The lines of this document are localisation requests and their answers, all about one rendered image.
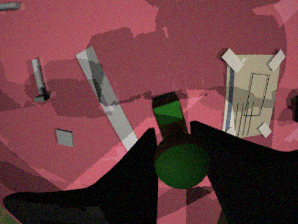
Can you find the grey flat bar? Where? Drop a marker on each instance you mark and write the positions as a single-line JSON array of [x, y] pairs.
[[100, 84]]

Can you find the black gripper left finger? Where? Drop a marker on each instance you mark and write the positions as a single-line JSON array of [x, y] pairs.
[[127, 194]]

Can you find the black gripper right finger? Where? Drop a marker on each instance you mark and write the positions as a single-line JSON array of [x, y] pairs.
[[254, 184]]

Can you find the beige inspection card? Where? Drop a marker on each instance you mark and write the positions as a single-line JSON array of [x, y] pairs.
[[251, 83]]

